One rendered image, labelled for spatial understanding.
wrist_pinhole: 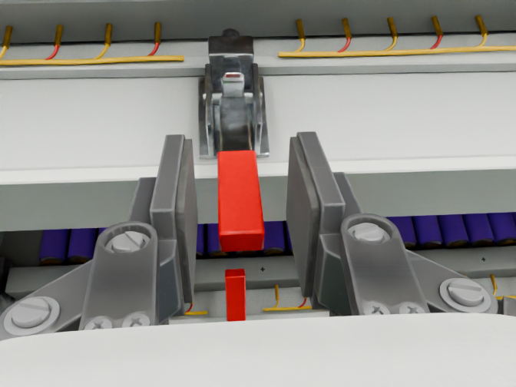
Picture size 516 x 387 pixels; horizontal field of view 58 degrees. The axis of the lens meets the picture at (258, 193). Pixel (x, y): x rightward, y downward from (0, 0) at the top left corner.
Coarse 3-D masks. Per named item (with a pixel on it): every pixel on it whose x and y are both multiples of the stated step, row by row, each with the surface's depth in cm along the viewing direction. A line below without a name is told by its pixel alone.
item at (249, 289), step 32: (416, 224) 37; (448, 224) 36; (480, 224) 36; (512, 224) 36; (0, 256) 35; (32, 256) 35; (64, 256) 34; (224, 256) 35; (256, 256) 34; (288, 256) 34; (448, 256) 34; (480, 256) 34; (512, 256) 35; (0, 288) 32; (32, 288) 32; (224, 288) 34; (256, 288) 35; (288, 288) 35; (512, 288) 36; (192, 320) 33; (224, 320) 33
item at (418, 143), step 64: (0, 128) 19; (64, 128) 19; (128, 128) 19; (192, 128) 19; (320, 128) 19; (384, 128) 19; (448, 128) 20; (512, 128) 20; (0, 192) 18; (64, 192) 18; (128, 192) 19; (384, 192) 20; (448, 192) 20; (512, 192) 21
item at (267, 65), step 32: (32, 64) 19; (64, 64) 19; (96, 64) 19; (128, 64) 20; (160, 64) 20; (192, 64) 20; (288, 64) 20; (320, 64) 20; (352, 64) 20; (384, 64) 20; (416, 64) 20; (448, 64) 20; (480, 64) 21; (512, 64) 21
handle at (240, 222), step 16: (224, 80) 16; (240, 80) 16; (224, 96) 17; (240, 96) 17; (224, 112) 16; (240, 112) 16; (224, 128) 16; (240, 128) 16; (224, 144) 15; (240, 144) 15; (224, 160) 14; (240, 160) 14; (224, 176) 14; (240, 176) 14; (256, 176) 14; (224, 192) 13; (240, 192) 13; (256, 192) 13; (224, 208) 13; (240, 208) 13; (256, 208) 13; (224, 224) 12; (240, 224) 12; (256, 224) 12; (224, 240) 12; (240, 240) 12; (256, 240) 12
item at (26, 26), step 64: (0, 0) 18; (64, 0) 19; (128, 0) 19; (192, 0) 19; (256, 0) 19; (320, 0) 20; (384, 0) 20; (448, 0) 20; (512, 0) 20; (0, 64) 19
